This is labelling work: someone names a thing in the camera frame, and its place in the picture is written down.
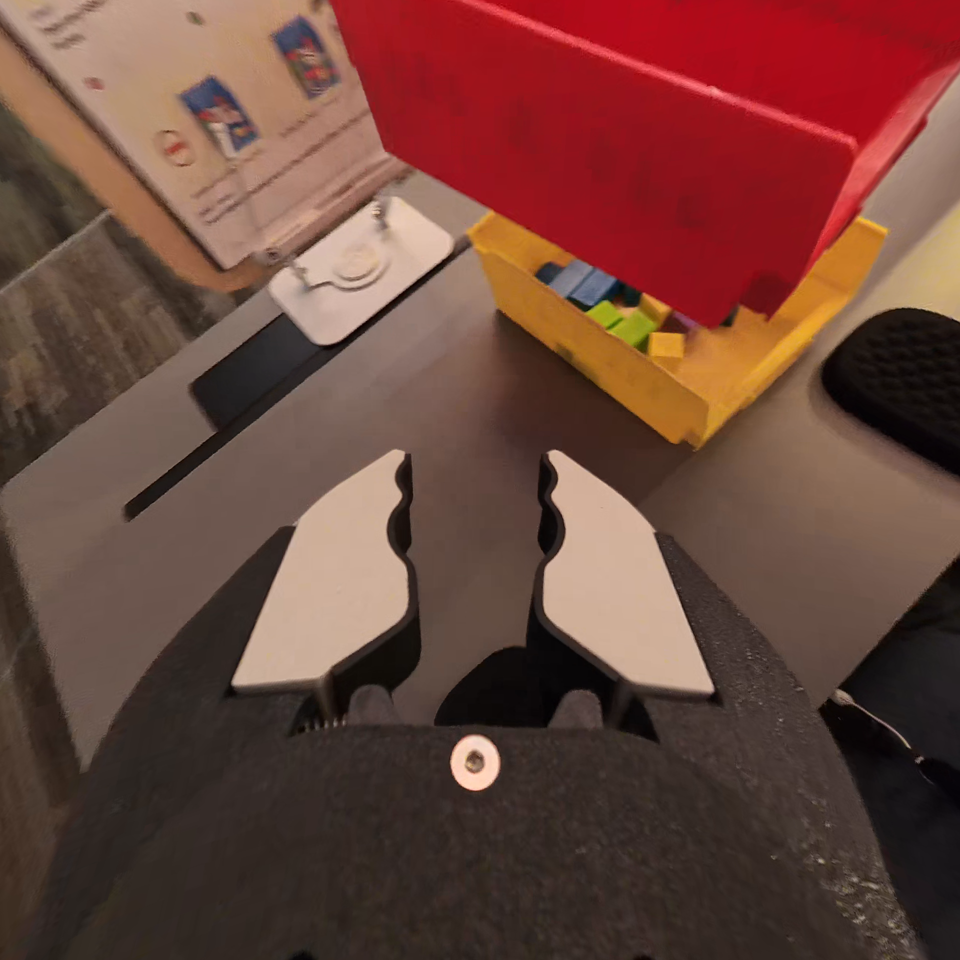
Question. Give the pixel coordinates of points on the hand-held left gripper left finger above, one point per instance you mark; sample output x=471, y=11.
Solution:
x=334, y=592

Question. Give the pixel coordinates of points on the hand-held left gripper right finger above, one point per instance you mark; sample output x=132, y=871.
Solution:
x=619, y=600

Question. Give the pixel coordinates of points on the yellow plastic bin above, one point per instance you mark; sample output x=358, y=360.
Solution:
x=600, y=352

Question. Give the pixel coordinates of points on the blue rectangular wooden block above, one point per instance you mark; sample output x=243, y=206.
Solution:
x=585, y=285
x=547, y=274

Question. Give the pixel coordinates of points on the red plastic bin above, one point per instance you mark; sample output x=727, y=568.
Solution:
x=600, y=150

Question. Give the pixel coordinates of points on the dark flat pad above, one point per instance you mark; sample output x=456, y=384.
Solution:
x=255, y=375

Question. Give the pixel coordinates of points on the yellow wooden cube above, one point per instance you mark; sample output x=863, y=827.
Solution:
x=666, y=345

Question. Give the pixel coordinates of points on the black mesh pad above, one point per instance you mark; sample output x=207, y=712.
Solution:
x=900, y=375

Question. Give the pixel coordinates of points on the white paper holder bar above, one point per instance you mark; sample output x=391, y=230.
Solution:
x=330, y=210

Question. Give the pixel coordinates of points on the printed instruction sheet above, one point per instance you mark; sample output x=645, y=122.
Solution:
x=150, y=75

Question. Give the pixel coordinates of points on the clear stand bracket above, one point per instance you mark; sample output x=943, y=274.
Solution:
x=352, y=266

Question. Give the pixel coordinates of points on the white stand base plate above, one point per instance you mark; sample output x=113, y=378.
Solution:
x=405, y=247

